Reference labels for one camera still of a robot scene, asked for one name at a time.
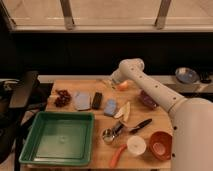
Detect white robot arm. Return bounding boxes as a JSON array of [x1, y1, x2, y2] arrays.
[[110, 58, 213, 171]]

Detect white plastic cup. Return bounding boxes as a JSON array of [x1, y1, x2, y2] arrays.
[[127, 136, 147, 156]]

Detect orange fruit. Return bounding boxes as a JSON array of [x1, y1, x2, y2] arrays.
[[117, 81, 128, 91]]

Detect black rectangular block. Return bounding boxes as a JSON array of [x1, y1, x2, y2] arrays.
[[92, 92, 102, 109]]

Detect blue sponge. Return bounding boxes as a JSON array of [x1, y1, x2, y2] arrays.
[[104, 99, 117, 116]]

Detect light blue cloth pad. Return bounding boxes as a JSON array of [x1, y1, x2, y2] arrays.
[[73, 92, 90, 111]]

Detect banana peel slices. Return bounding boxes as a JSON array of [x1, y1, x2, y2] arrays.
[[114, 102, 130, 122]]

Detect purple bowl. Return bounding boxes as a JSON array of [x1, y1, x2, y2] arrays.
[[139, 91, 158, 109]]

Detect red grapes bunch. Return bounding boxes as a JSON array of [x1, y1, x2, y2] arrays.
[[54, 90, 71, 107]]

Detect metal measuring scoop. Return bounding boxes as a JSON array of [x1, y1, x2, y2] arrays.
[[102, 121, 124, 144]]

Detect wooden board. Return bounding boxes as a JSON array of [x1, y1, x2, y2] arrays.
[[26, 79, 172, 170]]

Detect green plastic tray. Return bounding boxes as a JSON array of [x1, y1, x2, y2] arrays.
[[19, 112, 95, 166]]

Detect orange carrot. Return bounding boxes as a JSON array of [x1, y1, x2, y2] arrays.
[[109, 144, 127, 168]]

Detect grey round dish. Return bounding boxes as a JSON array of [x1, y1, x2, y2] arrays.
[[175, 67, 198, 84]]

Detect red bowl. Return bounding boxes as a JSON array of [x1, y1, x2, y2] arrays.
[[149, 131, 172, 161]]

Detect black chair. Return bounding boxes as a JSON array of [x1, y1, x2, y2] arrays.
[[0, 71, 48, 164]]

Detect black handled utensil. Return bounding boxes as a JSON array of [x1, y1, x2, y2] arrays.
[[129, 118, 152, 134]]

